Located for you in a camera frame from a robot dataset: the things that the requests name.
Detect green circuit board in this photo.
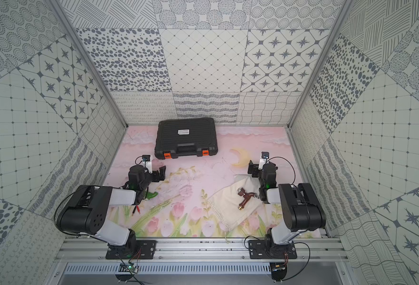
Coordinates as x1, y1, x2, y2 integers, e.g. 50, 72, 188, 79
119, 264, 139, 275

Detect black plastic tool case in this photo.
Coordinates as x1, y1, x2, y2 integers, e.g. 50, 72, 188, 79
154, 117, 218, 160

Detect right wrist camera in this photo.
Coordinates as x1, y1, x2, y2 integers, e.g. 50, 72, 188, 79
258, 152, 269, 170

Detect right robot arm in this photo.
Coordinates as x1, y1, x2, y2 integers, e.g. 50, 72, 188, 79
247, 157, 326, 255

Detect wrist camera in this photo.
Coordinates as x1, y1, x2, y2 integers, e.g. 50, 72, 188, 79
140, 154, 152, 173
258, 152, 269, 170

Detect green plastic nozzle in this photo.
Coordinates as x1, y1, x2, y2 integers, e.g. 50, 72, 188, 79
145, 192, 158, 199

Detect red and black clip leads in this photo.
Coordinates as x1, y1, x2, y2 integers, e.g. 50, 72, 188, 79
132, 205, 141, 216

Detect beige cloth soil bag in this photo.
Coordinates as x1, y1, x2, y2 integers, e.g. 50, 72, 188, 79
208, 175, 263, 232

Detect aluminium mounting rail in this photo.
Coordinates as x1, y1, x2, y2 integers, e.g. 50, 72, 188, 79
56, 237, 348, 262

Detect right black controller box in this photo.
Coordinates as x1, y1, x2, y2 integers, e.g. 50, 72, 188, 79
270, 262, 288, 282

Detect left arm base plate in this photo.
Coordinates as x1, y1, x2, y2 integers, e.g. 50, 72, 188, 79
106, 240, 157, 260

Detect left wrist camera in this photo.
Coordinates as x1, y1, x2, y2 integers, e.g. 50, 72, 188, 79
140, 154, 152, 173

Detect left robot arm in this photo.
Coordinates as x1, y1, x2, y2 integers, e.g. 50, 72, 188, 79
54, 163, 166, 255

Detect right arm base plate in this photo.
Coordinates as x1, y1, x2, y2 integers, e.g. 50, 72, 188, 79
246, 239, 297, 260

